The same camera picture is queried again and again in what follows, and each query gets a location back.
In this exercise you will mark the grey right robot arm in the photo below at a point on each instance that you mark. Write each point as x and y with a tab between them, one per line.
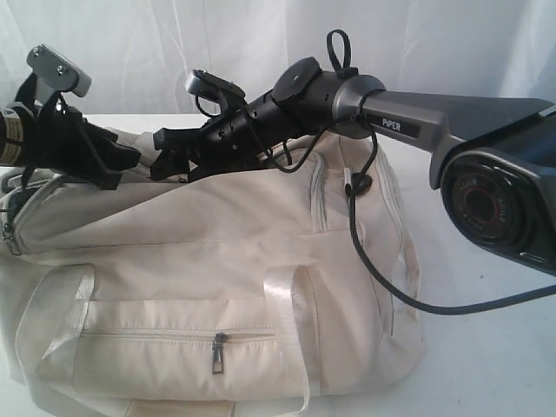
492	159

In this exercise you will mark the cream duffel bag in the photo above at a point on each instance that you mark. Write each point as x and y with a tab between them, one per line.
112	307

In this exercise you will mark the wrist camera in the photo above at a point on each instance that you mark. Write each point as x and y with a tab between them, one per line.
228	96
56	74

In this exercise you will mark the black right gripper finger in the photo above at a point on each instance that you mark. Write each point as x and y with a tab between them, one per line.
170	162
178	137

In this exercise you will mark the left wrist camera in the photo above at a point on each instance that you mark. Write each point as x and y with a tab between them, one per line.
56	74

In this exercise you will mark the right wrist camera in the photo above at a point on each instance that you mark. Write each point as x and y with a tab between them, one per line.
228	96

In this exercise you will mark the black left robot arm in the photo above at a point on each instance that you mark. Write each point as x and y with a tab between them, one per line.
19	134

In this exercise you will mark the dark front pocket zipper pull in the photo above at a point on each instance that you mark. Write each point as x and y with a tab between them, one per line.
218	345

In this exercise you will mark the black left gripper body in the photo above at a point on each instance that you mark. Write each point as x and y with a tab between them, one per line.
67	143

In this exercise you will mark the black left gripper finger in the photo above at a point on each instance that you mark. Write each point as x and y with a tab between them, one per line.
113	160

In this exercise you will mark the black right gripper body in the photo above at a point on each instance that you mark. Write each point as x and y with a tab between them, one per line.
226	143

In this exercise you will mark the white backdrop curtain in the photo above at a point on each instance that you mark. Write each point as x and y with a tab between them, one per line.
138	53

